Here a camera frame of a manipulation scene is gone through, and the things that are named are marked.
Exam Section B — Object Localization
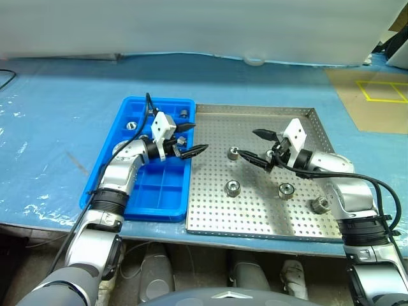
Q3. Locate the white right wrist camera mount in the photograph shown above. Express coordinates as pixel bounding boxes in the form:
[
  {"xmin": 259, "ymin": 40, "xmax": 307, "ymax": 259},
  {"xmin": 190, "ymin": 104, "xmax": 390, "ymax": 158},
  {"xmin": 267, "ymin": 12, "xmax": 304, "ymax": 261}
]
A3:
[{"xmin": 280, "ymin": 117, "xmax": 309, "ymax": 168}]

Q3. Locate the brown cardboard piece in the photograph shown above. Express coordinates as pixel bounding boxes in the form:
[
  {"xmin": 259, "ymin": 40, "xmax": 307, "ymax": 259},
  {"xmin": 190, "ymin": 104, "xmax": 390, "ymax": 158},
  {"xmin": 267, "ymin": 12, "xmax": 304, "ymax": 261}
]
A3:
[{"xmin": 388, "ymin": 5, "xmax": 408, "ymax": 33}]

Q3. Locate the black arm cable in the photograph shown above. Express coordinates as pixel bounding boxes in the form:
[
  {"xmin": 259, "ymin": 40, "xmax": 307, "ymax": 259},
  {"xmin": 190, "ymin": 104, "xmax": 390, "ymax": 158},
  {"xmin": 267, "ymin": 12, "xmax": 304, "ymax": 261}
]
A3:
[
  {"xmin": 273, "ymin": 149, "xmax": 402, "ymax": 238},
  {"xmin": 49, "ymin": 92, "xmax": 160, "ymax": 277}
]

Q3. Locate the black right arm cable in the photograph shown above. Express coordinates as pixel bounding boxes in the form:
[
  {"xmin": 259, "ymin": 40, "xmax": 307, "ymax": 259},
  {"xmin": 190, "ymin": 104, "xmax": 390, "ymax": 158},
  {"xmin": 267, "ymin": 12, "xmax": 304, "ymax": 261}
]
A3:
[{"xmin": 273, "ymin": 149, "xmax": 402, "ymax": 238}]

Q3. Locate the blue compartment tray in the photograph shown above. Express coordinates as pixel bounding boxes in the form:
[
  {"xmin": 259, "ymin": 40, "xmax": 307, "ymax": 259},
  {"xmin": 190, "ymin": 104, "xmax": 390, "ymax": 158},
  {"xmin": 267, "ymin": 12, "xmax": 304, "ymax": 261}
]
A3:
[{"xmin": 79, "ymin": 96, "xmax": 196, "ymax": 223}]

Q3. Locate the grey robot chest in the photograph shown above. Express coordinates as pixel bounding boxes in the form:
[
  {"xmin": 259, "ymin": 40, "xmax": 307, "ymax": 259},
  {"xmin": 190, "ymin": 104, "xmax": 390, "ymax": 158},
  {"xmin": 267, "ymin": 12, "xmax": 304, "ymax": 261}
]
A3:
[{"xmin": 136, "ymin": 286, "xmax": 307, "ymax": 306}]

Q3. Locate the thin grey floor cable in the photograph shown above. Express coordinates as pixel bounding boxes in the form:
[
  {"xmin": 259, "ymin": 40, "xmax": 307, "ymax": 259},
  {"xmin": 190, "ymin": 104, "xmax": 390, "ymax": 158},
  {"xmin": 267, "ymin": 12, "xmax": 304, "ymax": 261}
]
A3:
[{"xmin": 119, "ymin": 240, "xmax": 166, "ymax": 280}]

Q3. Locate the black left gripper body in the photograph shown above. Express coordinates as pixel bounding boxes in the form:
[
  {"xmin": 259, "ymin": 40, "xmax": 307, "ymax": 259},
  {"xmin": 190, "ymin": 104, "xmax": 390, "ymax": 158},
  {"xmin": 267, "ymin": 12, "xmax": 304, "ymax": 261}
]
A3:
[{"xmin": 163, "ymin": 132, "xmax": 182, "ymax": 159}]

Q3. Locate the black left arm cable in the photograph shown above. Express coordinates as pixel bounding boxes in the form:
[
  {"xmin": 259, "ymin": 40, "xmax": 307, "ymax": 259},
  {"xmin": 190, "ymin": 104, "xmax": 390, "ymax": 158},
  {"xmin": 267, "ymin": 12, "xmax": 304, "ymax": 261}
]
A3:
[{"xmin": 49, "ymin": 92, "xmax": 160, "ymax": 277}]

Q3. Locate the brown cardboard sheet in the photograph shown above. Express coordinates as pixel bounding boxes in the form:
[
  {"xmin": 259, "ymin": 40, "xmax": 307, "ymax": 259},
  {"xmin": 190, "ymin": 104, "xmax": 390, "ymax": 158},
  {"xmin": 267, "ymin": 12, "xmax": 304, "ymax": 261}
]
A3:
[{"xmin": 324, "ymin": 68, "xmax": 408, "ymax": 135}]

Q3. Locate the perforated metal tray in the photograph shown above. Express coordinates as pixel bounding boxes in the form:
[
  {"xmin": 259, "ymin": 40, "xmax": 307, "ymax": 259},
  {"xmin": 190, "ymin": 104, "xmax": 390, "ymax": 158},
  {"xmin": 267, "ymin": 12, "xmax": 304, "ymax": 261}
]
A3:
[{"xmin": 185, "ymin": 103, "xmax": 347, "ymax": 245}]

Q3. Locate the white wrapped bundle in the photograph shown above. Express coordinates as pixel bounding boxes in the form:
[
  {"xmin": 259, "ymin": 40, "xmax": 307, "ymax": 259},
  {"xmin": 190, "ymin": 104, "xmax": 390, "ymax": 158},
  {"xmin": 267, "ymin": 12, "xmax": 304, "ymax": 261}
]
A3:
[
  {"xmin": 97, "ymin": 276, "xmax": 117, "ymax": 303},
  {"xmin": 280, "ymin": 259, "xmax": 309, "ymax": 301}
]

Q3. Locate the white foam backdrop board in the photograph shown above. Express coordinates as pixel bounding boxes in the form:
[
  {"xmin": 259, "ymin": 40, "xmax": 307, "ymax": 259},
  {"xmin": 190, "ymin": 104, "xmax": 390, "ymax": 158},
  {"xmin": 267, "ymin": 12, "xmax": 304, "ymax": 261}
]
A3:
[{"xmin": 0, "ymin": 0, "xmax": 406, "ymax": 68}]

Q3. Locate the thin black table cable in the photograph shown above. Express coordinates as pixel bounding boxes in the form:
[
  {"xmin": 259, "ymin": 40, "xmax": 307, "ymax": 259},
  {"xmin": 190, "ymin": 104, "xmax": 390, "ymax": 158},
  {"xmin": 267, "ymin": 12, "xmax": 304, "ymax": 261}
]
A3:
[{"xmin": 0, "ymin": 69, "xmax": 18, "ymax": 93}]

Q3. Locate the grey rounded shape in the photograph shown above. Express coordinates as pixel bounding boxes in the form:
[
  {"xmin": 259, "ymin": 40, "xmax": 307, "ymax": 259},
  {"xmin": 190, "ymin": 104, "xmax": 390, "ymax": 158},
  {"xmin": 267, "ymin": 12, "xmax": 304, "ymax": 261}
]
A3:
[
  {"xmin": 138, "ymin": 244, "xmax": 176, "ymax": 302},
  {"xmin": 228, "ymin": 251, "xmax": 272, "ymax": 291}
]

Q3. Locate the long metal strip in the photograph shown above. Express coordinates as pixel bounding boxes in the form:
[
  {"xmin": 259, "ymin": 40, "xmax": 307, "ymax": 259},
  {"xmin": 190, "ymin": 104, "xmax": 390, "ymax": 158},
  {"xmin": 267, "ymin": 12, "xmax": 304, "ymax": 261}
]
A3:
[{"xmin": 3, "ymin": 52, "xmax": 122, "ymax": 63}]

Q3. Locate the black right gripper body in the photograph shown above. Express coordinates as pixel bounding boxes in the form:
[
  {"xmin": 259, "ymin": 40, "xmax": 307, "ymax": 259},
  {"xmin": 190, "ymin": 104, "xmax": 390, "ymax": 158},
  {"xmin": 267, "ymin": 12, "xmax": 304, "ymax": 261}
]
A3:
[{"xmin": 265, "ymin": 140, "xmax": 293, "ymax": 170}]

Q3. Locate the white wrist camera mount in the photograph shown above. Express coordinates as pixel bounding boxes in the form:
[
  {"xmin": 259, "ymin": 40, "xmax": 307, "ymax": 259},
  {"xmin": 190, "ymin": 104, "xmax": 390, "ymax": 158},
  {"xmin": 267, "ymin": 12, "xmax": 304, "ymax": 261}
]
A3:
[
  {"xmin": 280, "ymin": 117, "xmax": 309, "ymax": 168},
  {"xmin": 150, "ymin": 111, "xmax": 178, "ymax": 162}
]

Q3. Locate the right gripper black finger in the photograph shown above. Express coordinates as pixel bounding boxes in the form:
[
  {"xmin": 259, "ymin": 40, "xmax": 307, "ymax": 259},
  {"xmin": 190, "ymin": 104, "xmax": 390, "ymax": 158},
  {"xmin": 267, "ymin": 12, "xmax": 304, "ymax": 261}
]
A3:
[
  {"xmin": 238, "ymin": 149, "xmax": 272, "ymax": 174},
  {"xmin": 252, "ymin": 128, "xmax": 279, "ymax": 142}
]

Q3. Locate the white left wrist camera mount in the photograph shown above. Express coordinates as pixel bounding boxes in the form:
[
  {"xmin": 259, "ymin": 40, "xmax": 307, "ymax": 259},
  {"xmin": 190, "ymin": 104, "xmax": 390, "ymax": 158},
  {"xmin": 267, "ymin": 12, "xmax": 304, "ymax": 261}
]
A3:
[{"xmin": 150, "ymin": 111, "xmax": 178, "ymax": 162}]

